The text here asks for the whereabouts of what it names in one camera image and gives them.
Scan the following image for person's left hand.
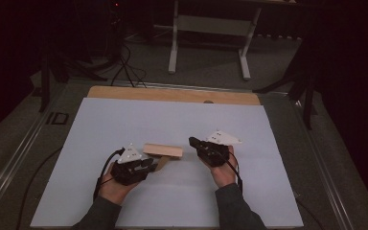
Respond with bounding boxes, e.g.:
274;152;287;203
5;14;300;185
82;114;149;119
98;162;141;206

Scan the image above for dark equipment with red light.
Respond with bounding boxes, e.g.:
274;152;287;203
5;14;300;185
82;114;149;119
107;0;125;63

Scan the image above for metal floor rail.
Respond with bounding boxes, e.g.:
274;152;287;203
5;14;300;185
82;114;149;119
113;80;289;96
290;97;357;230
0;81;65;221

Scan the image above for black metal stand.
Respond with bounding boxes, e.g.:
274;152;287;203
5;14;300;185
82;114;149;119
252;28;319;130

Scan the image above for white metal table frame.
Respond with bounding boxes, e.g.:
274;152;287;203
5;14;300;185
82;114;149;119
167;0;263;81

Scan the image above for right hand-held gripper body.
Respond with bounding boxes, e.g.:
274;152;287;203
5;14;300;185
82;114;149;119
197;129;242;168

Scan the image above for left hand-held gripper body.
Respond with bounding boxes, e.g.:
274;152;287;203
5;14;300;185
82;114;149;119
109;143;147;186

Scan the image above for white table sheet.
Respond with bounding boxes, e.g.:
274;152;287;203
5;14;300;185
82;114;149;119
30;97;305;228

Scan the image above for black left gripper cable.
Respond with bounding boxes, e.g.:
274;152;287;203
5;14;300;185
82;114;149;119
18;147;127;230

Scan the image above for black floor socket plate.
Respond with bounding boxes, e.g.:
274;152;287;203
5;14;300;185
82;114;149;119
46;111;70;127

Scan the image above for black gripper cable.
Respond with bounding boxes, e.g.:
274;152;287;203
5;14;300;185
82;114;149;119
18;147;127;230
225;149;326;230

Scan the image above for black floor cables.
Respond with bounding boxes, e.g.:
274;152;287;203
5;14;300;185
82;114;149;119
109;42;149;89

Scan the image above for person's right hand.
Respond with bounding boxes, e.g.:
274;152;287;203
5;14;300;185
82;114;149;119
203;145;240;190

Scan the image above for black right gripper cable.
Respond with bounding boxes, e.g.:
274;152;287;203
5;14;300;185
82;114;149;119
225;149;326;230

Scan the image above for wooden picture frame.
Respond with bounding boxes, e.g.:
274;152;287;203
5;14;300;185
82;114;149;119
142;142;184;173

